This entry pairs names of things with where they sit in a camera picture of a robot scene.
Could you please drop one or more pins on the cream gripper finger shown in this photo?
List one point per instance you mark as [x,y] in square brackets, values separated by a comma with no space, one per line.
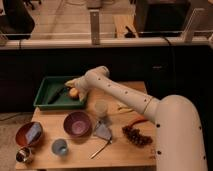
[82,95]
[72,83]

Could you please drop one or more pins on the cream white gripper body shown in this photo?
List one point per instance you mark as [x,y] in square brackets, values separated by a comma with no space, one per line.
[82,85]

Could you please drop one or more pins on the yellow apple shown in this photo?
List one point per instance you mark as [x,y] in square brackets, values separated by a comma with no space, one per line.
[73,93]

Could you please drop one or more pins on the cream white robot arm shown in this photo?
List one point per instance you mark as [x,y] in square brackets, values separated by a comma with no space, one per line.
[179,137]

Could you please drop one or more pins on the green plastic tray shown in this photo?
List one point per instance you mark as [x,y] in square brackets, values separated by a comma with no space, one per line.
[47,88]

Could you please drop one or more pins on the dark green cucumber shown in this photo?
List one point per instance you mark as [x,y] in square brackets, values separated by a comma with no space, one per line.
[57,94]

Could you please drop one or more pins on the clear plastic cup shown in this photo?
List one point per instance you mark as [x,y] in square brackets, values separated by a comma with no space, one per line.
[101,108]

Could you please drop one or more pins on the purple bowl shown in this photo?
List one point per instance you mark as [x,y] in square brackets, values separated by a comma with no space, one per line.
[77,124]

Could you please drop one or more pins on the grey folded cloth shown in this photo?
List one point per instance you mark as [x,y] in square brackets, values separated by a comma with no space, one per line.
[102,130]

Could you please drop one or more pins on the yellow-green bean pod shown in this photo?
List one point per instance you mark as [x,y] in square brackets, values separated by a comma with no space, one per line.
[124,109]

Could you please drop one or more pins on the light blue cup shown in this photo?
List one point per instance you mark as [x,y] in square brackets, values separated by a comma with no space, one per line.
[59,147]

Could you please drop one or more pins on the blue-grey sponge block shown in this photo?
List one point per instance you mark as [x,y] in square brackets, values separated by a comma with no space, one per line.
[33,133]

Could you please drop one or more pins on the dark grape bunch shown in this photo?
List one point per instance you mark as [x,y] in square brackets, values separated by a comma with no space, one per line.
[135,137]

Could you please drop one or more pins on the red-brown bowl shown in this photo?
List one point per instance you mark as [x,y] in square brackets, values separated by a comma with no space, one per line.
[20,135]

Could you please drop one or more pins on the black office chair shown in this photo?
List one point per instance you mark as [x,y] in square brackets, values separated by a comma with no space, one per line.
[16,23]

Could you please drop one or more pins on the small metal cup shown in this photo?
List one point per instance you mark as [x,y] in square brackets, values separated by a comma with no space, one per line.
[24,155]

